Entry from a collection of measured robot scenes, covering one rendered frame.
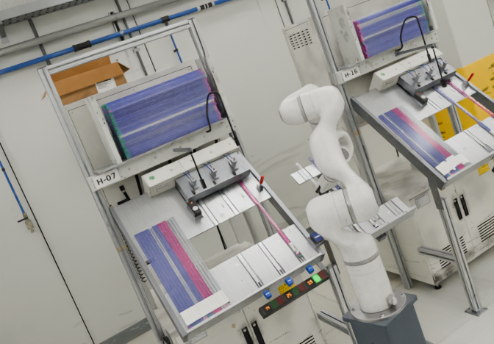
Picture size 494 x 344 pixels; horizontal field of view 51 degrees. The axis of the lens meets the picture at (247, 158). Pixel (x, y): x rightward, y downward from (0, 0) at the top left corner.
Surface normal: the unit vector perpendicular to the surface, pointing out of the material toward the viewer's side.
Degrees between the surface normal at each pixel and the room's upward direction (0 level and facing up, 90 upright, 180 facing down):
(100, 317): 90
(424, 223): 90
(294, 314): 90
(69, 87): 80
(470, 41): 90
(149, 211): 44
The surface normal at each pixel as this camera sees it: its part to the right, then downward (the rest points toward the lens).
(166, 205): 0.04, -0.65
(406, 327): 0.60, -0.08
